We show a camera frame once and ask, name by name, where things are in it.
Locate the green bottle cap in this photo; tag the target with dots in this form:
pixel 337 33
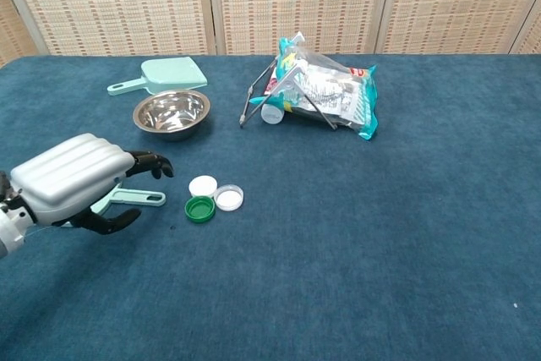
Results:
pixel 200 210

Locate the clear teal plastic trash bag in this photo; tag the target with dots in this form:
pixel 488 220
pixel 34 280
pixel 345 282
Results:
pixel 338 94

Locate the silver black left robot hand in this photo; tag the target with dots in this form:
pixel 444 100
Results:
pixel 72 171

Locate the stainless steel bowl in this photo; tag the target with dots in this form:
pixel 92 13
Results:
pixel 171 116

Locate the clear rimmed white cap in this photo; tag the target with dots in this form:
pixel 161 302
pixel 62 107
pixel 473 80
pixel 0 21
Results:
pixel 229 198

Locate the white lid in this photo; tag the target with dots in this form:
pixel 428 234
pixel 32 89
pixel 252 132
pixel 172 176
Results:
pixel 203 185

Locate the blue carpet table cover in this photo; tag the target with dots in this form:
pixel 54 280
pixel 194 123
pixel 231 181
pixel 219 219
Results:
pixel 338 230

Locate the light green dustpan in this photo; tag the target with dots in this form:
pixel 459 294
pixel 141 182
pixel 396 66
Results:
pixel 173 75

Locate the metal tongs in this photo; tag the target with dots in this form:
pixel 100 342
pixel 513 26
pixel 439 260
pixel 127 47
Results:
pixel 247 103

